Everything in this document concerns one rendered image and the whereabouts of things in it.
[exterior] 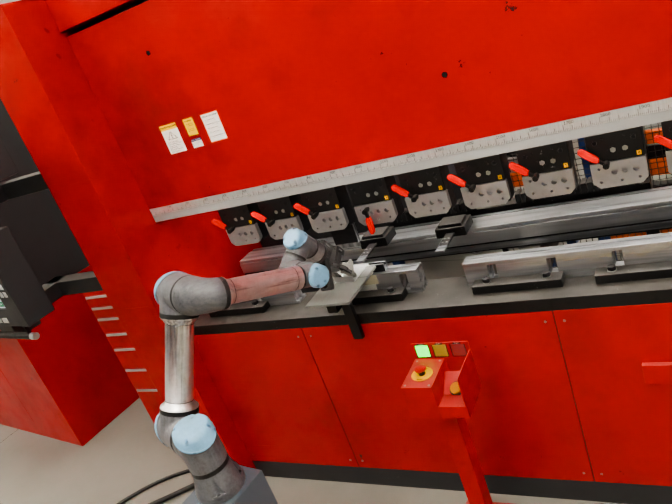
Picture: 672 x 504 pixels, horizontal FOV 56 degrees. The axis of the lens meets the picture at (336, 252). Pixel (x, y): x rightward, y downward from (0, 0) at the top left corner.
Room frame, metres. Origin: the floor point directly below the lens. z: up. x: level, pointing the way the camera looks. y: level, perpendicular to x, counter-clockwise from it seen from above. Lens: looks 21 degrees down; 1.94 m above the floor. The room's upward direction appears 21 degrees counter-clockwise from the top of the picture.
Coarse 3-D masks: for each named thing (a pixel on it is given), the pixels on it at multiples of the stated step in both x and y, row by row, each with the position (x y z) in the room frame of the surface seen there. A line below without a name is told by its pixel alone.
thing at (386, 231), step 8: (368, 232) 2.48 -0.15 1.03; (376, 232) 2.44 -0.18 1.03; (384, 232) 2.42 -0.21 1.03; (392, 232) 2.45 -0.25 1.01; (360, 240) 2.45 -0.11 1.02; (368, 240) 2.43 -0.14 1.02; (376, 240) 2.41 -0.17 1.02; (384, 240) 2.39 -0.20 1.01; (368, 248) 2.38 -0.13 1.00; (360, 256) 2.33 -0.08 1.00
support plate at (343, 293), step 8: (368, 272) 2.17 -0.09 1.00; (360, 280) 2.12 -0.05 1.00; (336, 288) 2.13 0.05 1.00; (344, 288) 2.11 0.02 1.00; (352, 288) 2.08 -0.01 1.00; (360, 288) 2.07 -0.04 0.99; (320, 296) 2.12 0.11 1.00; (328, 296) 2.09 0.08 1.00; (336, 296) 2.07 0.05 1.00; (344, 296) 2.04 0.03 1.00; (352, 296) 2.02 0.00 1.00; (312, 304) 2.08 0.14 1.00; (320, 304) 2.05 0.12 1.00; (328, 304) 2.03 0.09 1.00; (336, 304) 2.01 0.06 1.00; (344, 304) 2.00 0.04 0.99
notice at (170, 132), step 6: (162, 126) 2.55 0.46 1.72; (168, 126) 2.54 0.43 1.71; (174, 126) 2.52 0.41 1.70; (162, 132) 2.56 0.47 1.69; (168, 132) 2.54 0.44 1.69; (174, 132) 2.53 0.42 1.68; (168, 138) 2.55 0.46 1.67; (174, 138) 2.54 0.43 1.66; (180, 138) 2.52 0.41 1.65; (168, 144) 2.56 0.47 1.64; (174, 144) 2.54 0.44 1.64; (180, 144) 2.53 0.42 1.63; (174, 150) 2.55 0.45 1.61; (180, 150) 2.53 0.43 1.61
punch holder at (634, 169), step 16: (640, 128) 1.67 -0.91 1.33; (592, 144) 1.74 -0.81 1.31; (608, 144) 1.71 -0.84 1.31; (624, 144) 1.69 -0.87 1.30; (640, 144) 1.67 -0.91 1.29; (608, 160) 1.72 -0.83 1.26; (624, 160) 1.69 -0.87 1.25; (640, 160) 1.67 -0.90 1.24; (592, 176) 1.74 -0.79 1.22; (608, 176) 1.72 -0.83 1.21; (624, 176) 1.70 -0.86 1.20; (640, 176) 1.68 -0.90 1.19
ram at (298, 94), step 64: (192, 0) 2.36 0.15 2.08; (256, 0) 2.23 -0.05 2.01; (320, 0) 2.11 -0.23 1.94; (384, 0) 2.00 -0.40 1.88; (448, 0) 1.90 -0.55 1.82; (512, 0) 1.81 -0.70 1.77; (576, 0) 1.72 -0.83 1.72; (640, 0) 1.64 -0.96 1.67; (128, 64) 2.57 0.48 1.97; (192, 64) 2.42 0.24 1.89; (256, 64) 2.28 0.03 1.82; (320, 64) 2.15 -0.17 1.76; (384, 64) 2.03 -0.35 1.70; (448, 64) 1.93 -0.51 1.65; (512, 64) 1.83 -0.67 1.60; (576, 64) 1.74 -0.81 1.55; (640, 64) 1.65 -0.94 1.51; (128, 128) 2.65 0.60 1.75; (256, 128) 2.33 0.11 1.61; (320, 128) 2.19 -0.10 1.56; (384, 128) 2.07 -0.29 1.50; (448, 128) 1.96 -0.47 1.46; (512, 128) 1.85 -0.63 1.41; (192, 192) 2.55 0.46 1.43
